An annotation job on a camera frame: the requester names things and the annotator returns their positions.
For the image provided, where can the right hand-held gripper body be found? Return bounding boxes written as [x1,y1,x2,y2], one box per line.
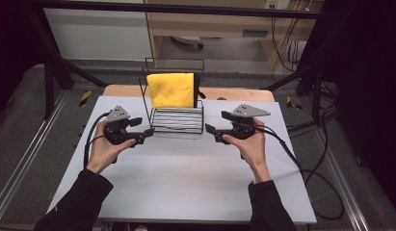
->
[221,103,272,141]

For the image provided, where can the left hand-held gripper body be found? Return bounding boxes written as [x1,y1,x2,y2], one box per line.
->
[103,105,138,146]

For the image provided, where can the black wire rack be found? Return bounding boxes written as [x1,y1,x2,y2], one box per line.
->
[138,57,205,135]

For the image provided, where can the yellow towel with black trim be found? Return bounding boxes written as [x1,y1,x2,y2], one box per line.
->
[145,72,207,110]

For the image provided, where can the person's left hand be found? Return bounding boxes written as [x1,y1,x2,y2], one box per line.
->
[86,120,138,176]

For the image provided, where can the person's right hand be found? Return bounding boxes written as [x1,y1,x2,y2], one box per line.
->
[222,116,272,184]

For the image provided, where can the wooden table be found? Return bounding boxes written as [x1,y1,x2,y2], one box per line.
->
[102,84,277,103]

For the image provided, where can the yellow black tape strip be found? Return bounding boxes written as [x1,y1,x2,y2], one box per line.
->
[78,90,92,108]
[285,95,303,111]

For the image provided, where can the chair base with caster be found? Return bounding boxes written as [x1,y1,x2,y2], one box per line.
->
[170,35,205,50]

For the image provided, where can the light wooden desk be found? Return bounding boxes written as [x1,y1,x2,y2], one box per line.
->
[144,0,326,70]

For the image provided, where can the white cabinet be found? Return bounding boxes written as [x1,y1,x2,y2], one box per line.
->
[43,8,154,63]

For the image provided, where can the left hand-held gripper cable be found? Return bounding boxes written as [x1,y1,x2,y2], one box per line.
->
[83,111,113,169]

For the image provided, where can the hand-held gripper cable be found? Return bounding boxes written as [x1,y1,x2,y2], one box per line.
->
[83,111,113,169]
[253,122,345,221]

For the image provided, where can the black floor cables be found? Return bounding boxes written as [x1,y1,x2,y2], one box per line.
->
[285,81,340,135]

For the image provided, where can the hanging cables bundle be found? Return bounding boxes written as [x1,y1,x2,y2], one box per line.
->
[270,16,304,73]

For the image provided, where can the right hand-held gripper cable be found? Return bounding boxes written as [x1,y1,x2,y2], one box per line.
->
[253,122,345,221]

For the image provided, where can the black metal frame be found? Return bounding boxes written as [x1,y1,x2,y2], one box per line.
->
[25,0,339,121]

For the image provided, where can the aluminium floor rail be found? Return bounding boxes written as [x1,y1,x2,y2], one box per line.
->
[0,90,70,219]
[309,126,371,231]

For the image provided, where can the wall power socket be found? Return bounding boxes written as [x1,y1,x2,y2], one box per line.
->
[264,0,292,11]

